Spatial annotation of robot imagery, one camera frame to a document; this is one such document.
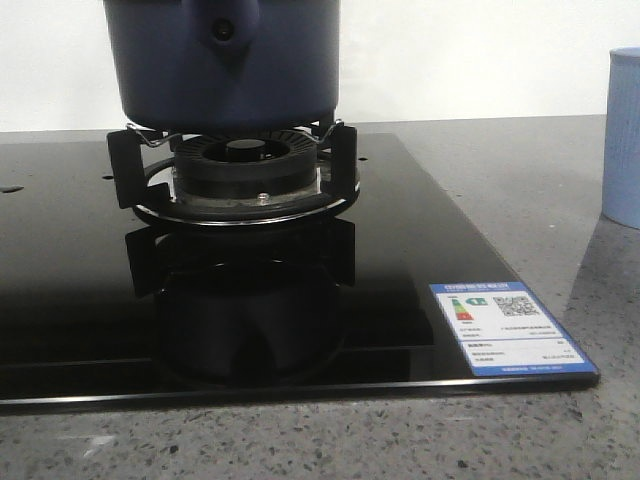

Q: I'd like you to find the light blue ribbed cup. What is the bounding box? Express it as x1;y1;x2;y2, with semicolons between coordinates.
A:
602;46;639;229

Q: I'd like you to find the right black pot support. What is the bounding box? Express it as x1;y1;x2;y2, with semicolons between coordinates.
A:
107;116;360;228

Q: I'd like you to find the dark blue pot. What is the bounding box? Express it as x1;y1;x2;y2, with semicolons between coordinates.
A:
103;1;340;133

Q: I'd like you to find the right gas burner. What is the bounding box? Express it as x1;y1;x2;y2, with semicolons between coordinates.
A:
174;130;318;204

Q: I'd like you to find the blue energy label sticker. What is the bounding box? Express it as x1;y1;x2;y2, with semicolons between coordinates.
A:
430;281;597;377

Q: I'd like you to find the black glass gas cooktop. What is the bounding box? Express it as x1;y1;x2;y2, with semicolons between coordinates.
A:
1;134;599;414

